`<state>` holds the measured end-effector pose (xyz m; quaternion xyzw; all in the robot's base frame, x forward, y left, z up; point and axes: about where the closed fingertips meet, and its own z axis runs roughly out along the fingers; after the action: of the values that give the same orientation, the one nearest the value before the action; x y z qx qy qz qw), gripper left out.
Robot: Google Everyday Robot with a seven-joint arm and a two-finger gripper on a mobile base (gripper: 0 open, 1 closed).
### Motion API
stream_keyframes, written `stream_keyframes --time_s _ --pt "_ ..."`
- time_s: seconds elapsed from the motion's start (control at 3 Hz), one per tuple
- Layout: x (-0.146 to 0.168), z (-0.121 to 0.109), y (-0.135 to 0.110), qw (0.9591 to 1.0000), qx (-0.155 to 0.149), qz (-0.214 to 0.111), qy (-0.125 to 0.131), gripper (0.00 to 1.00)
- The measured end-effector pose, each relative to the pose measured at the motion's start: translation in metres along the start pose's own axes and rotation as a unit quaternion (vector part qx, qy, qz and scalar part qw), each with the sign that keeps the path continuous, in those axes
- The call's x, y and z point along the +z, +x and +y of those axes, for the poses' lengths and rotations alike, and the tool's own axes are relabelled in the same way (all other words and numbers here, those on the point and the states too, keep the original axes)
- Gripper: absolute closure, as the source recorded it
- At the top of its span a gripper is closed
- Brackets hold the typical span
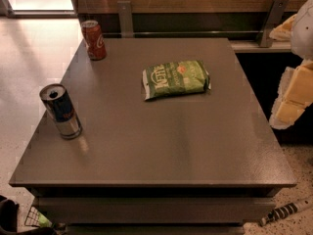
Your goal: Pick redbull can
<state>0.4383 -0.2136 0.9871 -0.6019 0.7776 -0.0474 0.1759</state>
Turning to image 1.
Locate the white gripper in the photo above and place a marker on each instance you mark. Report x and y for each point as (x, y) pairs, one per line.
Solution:
(303, 33)

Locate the blue silver redbull can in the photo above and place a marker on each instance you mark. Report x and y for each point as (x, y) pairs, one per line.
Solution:
(61, 110)

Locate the red coca-cola can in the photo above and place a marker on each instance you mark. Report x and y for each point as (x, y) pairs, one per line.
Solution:
(94, 40)

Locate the green chip bag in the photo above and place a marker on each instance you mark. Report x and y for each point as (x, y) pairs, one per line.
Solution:
(175, 78)

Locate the grey table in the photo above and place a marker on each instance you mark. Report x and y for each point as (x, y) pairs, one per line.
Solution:
(190, 165)

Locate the black white striped stick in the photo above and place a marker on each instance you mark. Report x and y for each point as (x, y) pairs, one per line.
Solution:
(287, 210)

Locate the black bag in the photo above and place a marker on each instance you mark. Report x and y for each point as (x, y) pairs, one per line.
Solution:
(9, 219)

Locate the right metal bracket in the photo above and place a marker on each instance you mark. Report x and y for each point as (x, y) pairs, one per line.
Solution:
(273, 18)

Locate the metal bracket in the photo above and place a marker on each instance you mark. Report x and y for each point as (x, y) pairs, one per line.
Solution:
(273, 18)
(125, 19)

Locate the left metal bracket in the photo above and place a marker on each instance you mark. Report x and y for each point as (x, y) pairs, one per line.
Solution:
(125, 19)

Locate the metal rail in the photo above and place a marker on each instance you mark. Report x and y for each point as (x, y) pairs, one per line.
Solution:
(247, 35)

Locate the wire basket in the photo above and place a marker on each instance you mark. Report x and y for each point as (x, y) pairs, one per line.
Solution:
(35, 218)

